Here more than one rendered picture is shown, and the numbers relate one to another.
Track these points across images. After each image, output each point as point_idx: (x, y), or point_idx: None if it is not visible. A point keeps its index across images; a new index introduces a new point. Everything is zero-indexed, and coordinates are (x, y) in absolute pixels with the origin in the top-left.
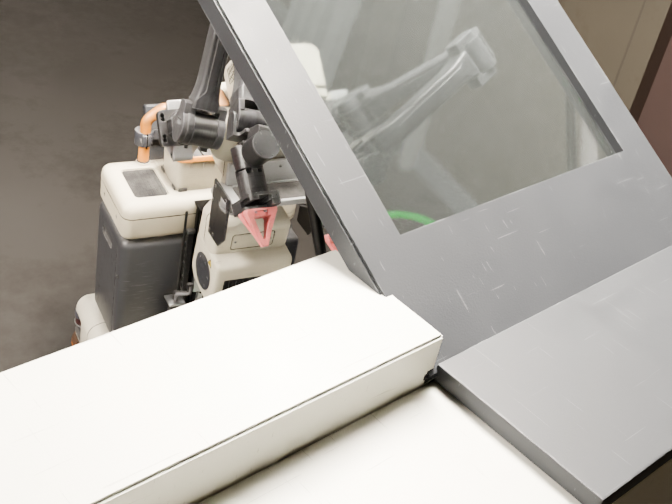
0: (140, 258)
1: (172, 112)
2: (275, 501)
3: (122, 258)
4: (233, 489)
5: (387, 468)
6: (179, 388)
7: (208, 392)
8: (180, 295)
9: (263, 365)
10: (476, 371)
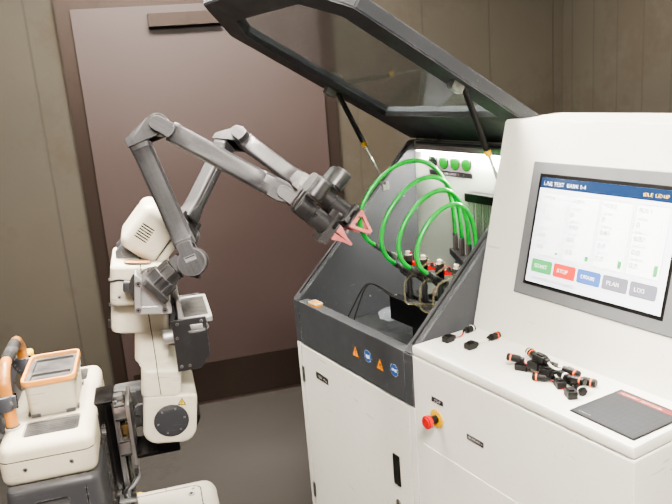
0: (103, 480)
1: (148, 278)
2: None
3: (98, 489)
4: None
5: None
6: (647, 116)
7: (644, 115)
8: (136, 483)
9: (614, 115)
10: None
